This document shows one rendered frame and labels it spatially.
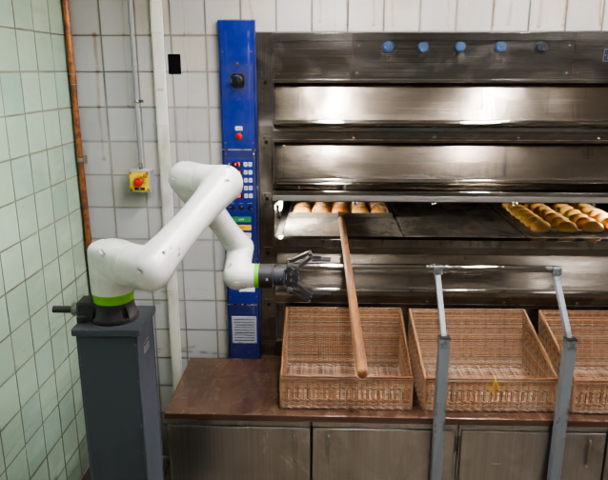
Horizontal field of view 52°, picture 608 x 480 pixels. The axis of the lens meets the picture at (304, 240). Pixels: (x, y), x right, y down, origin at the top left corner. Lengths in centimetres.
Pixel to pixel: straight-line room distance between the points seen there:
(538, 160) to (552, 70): 39
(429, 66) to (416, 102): 16
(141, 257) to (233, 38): 130
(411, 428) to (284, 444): 53
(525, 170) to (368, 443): 138
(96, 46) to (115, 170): 55
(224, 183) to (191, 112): 93
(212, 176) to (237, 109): 84
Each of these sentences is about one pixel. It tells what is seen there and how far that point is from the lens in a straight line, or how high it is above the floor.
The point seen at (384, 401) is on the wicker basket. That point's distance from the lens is 270.
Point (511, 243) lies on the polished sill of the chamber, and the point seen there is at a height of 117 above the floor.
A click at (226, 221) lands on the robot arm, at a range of 232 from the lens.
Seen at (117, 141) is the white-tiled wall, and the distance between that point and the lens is 301.
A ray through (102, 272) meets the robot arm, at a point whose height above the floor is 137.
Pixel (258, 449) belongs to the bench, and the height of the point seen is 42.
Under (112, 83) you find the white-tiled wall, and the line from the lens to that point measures 299.
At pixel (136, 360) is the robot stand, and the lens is 200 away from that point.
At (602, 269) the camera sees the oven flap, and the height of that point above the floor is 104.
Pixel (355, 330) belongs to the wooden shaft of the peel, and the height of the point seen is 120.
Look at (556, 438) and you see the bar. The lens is 281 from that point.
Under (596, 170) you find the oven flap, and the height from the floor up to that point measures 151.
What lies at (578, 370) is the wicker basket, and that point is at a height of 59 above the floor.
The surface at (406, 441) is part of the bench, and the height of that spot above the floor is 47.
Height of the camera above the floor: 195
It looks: 15 degrees down
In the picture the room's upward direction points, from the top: straight up
